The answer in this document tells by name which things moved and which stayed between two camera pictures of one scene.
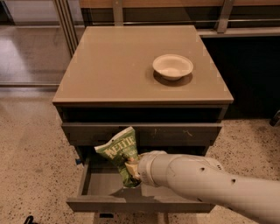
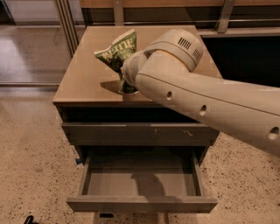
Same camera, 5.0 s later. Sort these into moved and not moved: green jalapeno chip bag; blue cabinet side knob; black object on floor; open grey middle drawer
Moved: green jalapeno chip bag
Not moved: blue cabinet side knob; open grey middle drawer; black object on floor
